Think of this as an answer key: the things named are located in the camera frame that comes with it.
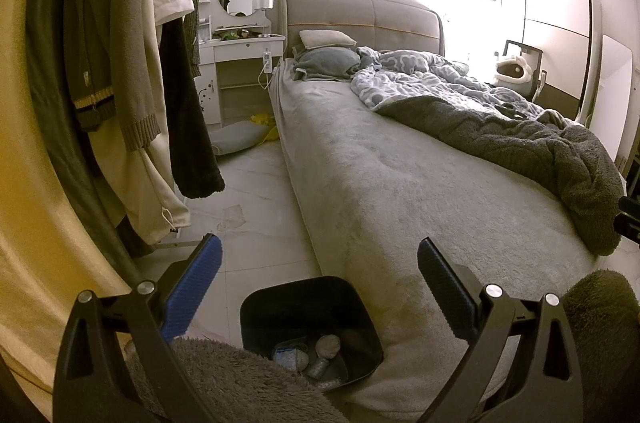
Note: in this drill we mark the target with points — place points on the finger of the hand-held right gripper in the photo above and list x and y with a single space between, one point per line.
631 223

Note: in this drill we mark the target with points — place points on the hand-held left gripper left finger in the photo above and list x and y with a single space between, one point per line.
192 288

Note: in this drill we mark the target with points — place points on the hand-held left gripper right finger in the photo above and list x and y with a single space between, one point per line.
447 288

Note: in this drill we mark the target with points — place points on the black trash bin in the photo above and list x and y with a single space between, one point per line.
280 303

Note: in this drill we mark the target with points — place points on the blue tissue pack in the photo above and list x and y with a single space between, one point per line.
287 355

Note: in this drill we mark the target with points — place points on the wheeled clothes rack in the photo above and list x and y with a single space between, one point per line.
180 243

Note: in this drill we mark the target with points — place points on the person's left leg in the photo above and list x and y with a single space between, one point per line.
225 383

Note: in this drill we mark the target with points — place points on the person's leg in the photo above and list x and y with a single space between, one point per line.
225 383
607 328

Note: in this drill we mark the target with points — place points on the person's right leg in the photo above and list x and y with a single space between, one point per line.
607 328

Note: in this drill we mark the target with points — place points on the grey bed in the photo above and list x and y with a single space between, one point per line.
375 203

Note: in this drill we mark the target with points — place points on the beige long coat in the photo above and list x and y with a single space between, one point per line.
150 183

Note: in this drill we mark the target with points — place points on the dark grey fleece blanket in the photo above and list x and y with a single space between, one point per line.
525 143

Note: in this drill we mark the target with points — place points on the grey cushioned stool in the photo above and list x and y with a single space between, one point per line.
235 138

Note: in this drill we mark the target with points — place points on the black fleece garment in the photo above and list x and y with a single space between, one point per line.
190 128

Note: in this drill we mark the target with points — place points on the yellow plastic bag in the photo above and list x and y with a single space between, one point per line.
264 125

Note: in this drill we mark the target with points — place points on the yellow curtain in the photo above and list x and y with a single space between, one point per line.
30 203

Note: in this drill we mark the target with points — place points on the black framed box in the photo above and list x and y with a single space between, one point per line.
537 58

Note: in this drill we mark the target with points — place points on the patterned blue-grey duvet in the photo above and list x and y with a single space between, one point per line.
410 75

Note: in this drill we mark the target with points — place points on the white wardrobe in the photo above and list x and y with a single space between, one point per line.
555 18

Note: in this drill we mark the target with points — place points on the white dressing table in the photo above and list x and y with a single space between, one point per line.
235 58

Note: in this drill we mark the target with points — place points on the grey-green pillow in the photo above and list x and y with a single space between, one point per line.
327 64

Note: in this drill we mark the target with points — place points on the green knit-cuff jacket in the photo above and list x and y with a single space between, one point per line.
95 53

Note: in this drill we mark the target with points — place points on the dark green vest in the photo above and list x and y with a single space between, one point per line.
192 28

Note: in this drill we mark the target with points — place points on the hanging clothes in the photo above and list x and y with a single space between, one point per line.
50 53

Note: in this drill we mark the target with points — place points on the beige pillow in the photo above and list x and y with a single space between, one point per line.
325 39

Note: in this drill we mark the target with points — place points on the grey padded headboard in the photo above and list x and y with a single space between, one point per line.
360 15

